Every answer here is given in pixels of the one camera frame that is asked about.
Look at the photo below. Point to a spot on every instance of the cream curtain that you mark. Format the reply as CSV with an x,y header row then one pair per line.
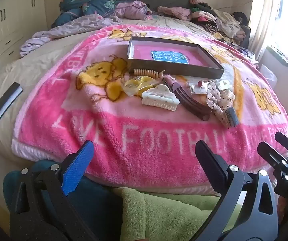
x,y
264,20

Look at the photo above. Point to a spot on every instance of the pink clothes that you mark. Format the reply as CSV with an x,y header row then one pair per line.
x,y
174,12

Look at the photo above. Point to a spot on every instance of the lilac sheet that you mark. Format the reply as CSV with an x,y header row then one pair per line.
x,y
66,27

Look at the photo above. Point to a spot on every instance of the dark teal cloth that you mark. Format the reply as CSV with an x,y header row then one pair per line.
x,y
103,213

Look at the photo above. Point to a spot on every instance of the black book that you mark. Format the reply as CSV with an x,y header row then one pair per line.
x,y
6,103

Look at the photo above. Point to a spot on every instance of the grey cardboard box pink inside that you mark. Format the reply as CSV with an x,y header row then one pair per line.
x,y
169,60

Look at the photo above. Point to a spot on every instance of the yellow item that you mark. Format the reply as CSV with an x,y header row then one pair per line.
x,y
133,85

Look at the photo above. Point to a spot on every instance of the white hair claw clip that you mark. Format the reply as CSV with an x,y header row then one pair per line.
x,y
159,98

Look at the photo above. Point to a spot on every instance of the green fleece blanket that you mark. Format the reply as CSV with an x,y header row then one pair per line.
x,y
164,213

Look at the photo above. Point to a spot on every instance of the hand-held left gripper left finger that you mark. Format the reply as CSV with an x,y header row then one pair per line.
x,y
76,167

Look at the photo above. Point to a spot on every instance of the small earring packet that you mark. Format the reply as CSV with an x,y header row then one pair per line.
x,y
197,86

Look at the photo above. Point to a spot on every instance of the purple clothes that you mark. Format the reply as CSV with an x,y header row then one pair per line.
x,y
133,11

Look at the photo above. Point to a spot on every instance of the dark floral duvet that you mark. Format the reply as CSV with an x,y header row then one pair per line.
x,y
88,2

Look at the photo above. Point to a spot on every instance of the pile of mixed clothes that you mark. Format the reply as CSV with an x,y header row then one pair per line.
x,y
221,22

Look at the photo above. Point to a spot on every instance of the pink printed blanket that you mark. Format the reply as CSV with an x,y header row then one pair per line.
x,y
103,130

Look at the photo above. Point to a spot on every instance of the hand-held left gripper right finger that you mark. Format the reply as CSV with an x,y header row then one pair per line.
x,y
212,159

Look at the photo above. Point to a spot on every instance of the cream wardrobe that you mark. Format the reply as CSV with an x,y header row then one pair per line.
x,y
11,17

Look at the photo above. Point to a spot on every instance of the dotted fabric scrunchie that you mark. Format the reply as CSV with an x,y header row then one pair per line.
x,y
221,98

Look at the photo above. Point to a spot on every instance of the bed with beige sheet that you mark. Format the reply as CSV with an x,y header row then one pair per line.
x,y
33,62

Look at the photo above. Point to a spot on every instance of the brown banana hair clip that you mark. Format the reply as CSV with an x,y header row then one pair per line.
x,y
186,100

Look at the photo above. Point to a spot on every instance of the small clear packet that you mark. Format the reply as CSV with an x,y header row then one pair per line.
x,y
222,84

